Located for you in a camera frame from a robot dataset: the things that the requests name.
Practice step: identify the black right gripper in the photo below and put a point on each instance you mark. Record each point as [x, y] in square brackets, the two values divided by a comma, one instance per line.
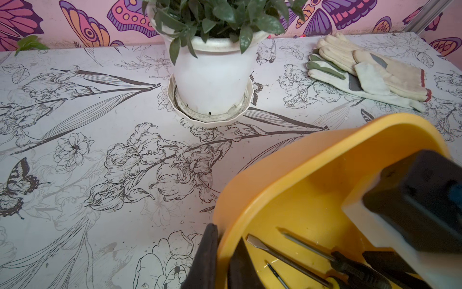
[394, 268]

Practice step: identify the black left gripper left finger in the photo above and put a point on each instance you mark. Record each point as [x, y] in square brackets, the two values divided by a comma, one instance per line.
[203, 270]

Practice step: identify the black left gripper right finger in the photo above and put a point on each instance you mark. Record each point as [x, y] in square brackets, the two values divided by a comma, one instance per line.
[241, 272]

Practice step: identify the white pot saucer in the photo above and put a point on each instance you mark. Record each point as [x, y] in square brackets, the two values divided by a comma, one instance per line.
[206, 120]

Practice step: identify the yellow plastic storage tray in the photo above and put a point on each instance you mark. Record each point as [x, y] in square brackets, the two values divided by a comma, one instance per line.
[301, 188]

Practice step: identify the beige work glove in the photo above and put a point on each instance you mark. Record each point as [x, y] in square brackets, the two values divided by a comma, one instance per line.
[402, 79]

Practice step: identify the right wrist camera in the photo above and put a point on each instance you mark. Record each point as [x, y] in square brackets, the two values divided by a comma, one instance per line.
[414, 208]

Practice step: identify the green potted plant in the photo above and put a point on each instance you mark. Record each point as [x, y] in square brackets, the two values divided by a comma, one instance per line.
[237, 21]

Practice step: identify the white green work glove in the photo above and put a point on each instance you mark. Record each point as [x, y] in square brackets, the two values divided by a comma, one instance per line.
[369, 84]

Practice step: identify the aluminium frame bars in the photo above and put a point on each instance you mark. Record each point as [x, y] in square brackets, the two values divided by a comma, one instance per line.
[426, 15]

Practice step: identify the small green leaf sprig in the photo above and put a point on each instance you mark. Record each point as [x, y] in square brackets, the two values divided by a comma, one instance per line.
[30, 43]

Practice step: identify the white plant pot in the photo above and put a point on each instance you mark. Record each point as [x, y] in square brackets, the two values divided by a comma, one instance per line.
[214, 80]

